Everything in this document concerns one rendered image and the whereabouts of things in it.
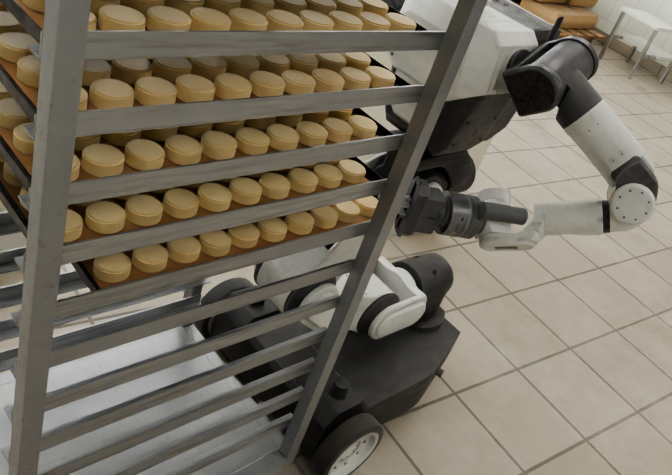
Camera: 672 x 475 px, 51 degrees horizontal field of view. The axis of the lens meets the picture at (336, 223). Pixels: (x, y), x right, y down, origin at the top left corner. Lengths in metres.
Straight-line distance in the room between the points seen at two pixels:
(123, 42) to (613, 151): 0.94
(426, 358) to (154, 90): 1.34
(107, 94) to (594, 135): 0.90
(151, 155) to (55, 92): 0.22
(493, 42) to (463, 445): 1.16
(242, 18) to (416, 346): 1.33
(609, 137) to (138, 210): 0.86
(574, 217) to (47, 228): 0.98
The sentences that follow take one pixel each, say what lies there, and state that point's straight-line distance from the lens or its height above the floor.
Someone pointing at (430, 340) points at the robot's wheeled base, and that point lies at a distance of 2.10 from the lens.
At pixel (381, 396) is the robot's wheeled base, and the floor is 0.17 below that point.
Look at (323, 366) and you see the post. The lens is 1.47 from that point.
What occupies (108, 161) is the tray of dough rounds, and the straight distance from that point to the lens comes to 0.90.
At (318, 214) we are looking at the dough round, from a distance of 1.24.
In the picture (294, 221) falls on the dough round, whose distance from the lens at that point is 1.20.
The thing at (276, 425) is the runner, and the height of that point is 0.26.
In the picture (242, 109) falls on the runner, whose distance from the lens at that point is 0.91.
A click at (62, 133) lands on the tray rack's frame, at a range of 0.77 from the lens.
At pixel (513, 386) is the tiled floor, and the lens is 2.39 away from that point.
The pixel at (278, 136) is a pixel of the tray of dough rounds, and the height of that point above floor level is 0.97.
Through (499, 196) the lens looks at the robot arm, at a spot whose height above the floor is 0.83.
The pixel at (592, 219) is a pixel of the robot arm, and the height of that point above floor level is 0.88.
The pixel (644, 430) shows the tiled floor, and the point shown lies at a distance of 2.57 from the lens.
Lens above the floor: 1.45
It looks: 32 degrees down
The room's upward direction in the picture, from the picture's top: 20 degrees clockwise
